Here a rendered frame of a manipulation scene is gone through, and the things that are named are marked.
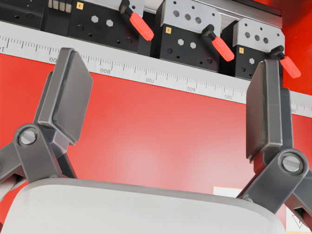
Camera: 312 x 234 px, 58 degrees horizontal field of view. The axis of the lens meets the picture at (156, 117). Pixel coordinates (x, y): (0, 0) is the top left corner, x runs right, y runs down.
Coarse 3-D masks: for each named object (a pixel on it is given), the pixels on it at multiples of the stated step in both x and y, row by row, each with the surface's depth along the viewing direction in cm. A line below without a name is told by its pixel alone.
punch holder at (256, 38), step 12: (240, 24) 72; (252, 24) 73; (264, 24) 75; (228, 36) 76; (240, 36) 71; (252, 36) 73; (264, 36) 74; (276, 36) 75; (252, 48) 72; (264, 48) 73; (240, 60) 71; (252, 60) 72; (228, 72) 72; (240, 72) 70; (252, 72) 71
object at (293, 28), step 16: (256, 0) 152; (272, 0) 139; (288, 0) 128; (304, 0) 119; (288, 16) 127; (304, 16) 118; (288, 32) 125; (304, 32) 116; (288, 48) 124; (304, 48) 115; (304, 64) 114; (288, 80) 120; (304, 80) 112
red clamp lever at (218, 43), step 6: (210, 24) 64; (204, 30) 65; (210, 30) 64; (210, 36) 65; (216, 36) 65; (216, 42) 65; (222, 42) 65; (216, 48) 66; (222, 48) 65; (228, 48) 65; (222, 54) 66; (228, 54) 65; (228, 60) 66
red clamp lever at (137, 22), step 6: (126, 0) 58; (120, 6) 59; (126, 6) 58; (120, 12) 61; (126, 12) 59; (132, 12) 59; (132, 18) 58; (138, 18) 58; (132, 24) 60; (138, 24) 59; (144, 24) 59; (138, 30) 60; (144, 30) 59; (150, 30) 59; (144, 36) 60; (150, 36) 59
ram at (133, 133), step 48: (96, 48) 59; (0, 96) 51; (96, 96) 57; (144, 96) 61; (192, 96) 65; (0, 144) 50; (96, 144) 56; (144, 144) 59; (192, 144) 63; (240, 144) 67
